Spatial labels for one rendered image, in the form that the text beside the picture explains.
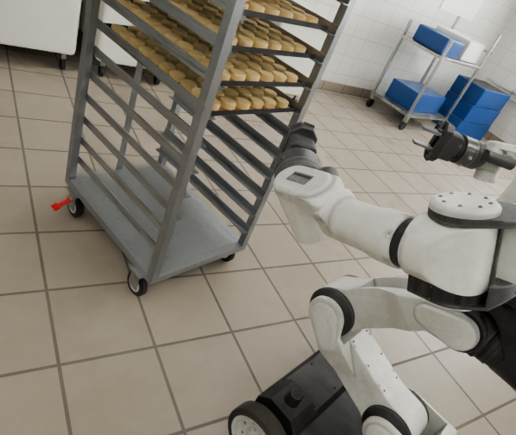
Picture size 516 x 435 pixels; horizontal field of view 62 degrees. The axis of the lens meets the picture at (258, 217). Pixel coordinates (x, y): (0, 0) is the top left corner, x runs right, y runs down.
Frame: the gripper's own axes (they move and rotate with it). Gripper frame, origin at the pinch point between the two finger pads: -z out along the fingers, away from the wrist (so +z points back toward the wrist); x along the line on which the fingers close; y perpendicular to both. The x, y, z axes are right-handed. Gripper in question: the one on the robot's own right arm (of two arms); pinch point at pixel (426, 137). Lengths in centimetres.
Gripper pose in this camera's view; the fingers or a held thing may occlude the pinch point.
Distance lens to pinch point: 140.3
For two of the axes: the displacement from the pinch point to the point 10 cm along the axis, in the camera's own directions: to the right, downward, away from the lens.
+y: -0.1, 5.8, -8.2
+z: 9.4, 2.8, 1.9
